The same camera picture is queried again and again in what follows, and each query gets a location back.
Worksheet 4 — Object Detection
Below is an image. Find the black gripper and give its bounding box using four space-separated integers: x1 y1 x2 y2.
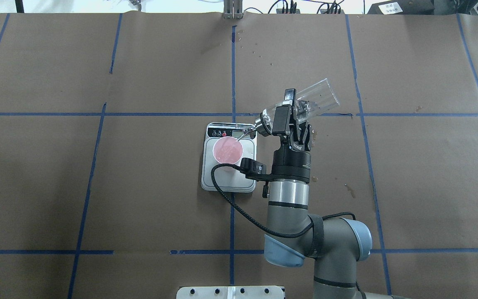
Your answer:
271 88 312 184

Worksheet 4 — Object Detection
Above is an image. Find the glass sauce bottle metal spout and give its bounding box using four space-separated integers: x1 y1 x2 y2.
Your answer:
239 79 340 140

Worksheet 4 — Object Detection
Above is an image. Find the pink plastic cup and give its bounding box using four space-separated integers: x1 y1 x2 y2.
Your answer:
212 136 244 165

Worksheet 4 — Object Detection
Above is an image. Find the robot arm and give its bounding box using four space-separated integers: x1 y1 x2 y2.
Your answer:
260 83 393 299

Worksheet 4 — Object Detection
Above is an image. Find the white digital kitchen scale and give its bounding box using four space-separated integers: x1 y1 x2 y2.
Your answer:
200 122 258 193

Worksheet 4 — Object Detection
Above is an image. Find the black power strip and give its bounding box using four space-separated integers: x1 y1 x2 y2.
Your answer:
276 0 344 15

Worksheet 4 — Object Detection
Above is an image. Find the black labelled box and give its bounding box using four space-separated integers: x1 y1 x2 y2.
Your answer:
366 0 435 15

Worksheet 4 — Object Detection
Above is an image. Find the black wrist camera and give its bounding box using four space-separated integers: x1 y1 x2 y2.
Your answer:
239 157 271 181

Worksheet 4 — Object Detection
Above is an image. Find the aluminium frame post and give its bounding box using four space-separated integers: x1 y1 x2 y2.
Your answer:
223 0 244 20

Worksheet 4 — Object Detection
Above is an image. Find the black camera cable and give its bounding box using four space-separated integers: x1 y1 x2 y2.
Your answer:
211 164 356 239

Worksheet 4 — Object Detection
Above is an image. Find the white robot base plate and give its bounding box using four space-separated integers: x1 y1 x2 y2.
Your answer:
176 285 286 299

